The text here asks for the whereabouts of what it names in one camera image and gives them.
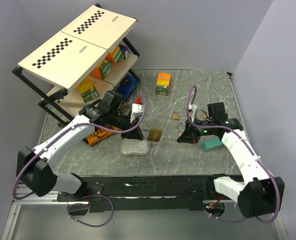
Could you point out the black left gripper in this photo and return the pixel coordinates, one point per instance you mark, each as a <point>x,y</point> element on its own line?
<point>136,133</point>

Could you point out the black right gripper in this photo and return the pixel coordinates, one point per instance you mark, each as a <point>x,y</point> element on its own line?
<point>189,135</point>

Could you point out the large brass padlock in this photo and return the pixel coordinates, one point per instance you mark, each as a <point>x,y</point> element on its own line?
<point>181,128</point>
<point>154,134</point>

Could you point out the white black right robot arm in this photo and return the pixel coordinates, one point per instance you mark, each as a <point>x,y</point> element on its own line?
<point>259,193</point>

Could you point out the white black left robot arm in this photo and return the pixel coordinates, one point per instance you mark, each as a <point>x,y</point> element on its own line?
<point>35,167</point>

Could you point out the teal rectangular box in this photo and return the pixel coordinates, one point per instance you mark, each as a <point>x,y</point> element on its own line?
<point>211,144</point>

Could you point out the orange snack bag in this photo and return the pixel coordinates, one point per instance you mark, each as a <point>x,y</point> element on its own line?
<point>97,136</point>

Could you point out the orange green box on table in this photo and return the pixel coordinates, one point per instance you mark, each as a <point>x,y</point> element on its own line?
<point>162,84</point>

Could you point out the yellow green box lower shelf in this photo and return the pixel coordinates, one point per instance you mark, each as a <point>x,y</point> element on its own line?
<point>87,90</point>

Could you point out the orange green box middle shelf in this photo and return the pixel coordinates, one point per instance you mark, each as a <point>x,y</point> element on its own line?
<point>102,70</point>

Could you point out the orange green box upper right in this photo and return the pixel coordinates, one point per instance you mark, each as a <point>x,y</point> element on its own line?
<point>115,56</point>

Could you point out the purple white small box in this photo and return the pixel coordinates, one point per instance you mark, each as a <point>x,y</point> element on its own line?
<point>125,50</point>

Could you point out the cream black two-tier shelf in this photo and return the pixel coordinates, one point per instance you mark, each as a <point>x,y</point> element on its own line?
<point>58,66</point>

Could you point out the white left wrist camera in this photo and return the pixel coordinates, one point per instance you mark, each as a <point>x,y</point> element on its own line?
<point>136,109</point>

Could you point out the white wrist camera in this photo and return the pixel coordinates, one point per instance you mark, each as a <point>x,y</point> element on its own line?
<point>191,110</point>
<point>136,109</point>

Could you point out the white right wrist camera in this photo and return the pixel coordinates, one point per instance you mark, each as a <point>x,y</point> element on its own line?
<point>191,110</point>

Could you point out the aluminium table frame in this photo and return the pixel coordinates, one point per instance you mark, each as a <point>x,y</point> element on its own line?
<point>213,208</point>

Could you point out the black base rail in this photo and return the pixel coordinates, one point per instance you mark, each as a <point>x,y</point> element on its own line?
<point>149,192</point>

